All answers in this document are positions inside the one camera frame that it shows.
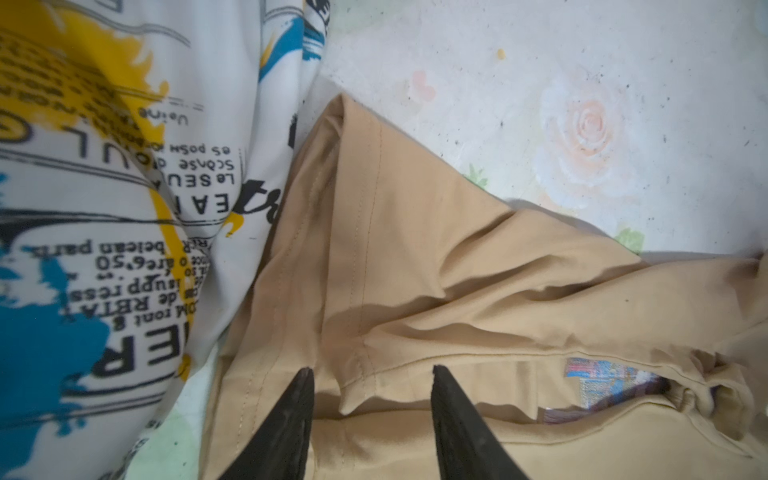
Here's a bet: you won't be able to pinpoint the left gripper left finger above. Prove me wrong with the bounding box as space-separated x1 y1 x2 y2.
221 367 315 480

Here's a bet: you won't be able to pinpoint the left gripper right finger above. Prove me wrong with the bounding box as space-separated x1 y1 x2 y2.
430 365 527 480

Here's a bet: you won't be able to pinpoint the beige garment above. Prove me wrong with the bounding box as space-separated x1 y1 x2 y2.
200 95 767 479

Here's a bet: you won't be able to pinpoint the printed white blue yellow shorts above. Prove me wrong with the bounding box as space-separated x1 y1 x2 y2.
1 1 331 479

